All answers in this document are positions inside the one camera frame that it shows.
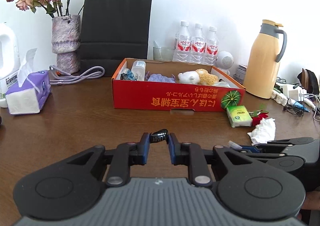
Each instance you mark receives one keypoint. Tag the white robot figurine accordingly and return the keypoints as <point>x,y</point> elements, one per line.
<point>224,61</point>

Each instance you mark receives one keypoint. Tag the purple ceramic vase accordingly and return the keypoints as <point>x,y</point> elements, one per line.
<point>66,32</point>

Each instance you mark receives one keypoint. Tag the eyeglasses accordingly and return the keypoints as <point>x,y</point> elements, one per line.
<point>280,80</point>

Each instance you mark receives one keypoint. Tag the crumpled white tissue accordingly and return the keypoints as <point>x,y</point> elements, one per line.
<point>263,132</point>

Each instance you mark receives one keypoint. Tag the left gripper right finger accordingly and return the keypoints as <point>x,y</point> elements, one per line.
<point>192,156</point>

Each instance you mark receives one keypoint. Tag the purple tissue pack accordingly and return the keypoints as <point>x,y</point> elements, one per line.
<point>29,94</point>

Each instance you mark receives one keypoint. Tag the left water bottle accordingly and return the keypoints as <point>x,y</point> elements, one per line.
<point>182,43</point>

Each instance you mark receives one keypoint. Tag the small black packet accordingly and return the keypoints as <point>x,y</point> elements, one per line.
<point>161,135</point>

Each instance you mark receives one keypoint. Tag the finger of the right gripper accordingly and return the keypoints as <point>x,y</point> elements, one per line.
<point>251,149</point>
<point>257,156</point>

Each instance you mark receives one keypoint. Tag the clear torn wrapper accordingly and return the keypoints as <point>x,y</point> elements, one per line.
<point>234,145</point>

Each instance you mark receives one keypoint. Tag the green tissue packet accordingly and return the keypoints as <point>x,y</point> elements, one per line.
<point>238,116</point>

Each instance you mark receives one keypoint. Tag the black paper bag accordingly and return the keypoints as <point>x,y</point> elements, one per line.
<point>113,30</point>

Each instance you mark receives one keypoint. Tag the yellow white plush toy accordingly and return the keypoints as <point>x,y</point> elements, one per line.
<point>198,77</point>

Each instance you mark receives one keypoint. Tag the brown pink cloth pile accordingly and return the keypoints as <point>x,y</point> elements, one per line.
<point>309,81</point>

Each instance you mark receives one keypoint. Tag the purple knit pouch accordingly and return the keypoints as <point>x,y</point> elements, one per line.
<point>161,78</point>

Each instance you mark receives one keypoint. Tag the yellow thermos jug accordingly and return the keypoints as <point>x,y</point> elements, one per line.
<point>263,65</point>

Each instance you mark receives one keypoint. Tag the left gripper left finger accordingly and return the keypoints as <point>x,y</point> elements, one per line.
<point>123,157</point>

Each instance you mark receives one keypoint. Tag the white detergent bottle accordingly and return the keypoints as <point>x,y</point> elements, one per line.
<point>10,60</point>

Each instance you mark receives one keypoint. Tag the white cotton swab container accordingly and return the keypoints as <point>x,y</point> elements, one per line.
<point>138,69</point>

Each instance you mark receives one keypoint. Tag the blue patterned cloth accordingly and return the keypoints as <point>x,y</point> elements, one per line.
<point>127,75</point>

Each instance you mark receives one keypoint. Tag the iridescent plastic bag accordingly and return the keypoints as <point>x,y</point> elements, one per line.
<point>221,84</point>

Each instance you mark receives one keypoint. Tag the glass cup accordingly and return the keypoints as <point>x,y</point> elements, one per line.
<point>161,53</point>

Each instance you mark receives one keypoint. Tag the white power strip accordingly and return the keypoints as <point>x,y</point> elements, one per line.
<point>290,94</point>

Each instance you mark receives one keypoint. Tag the red cardboard box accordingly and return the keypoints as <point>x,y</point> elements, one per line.
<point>147,95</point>

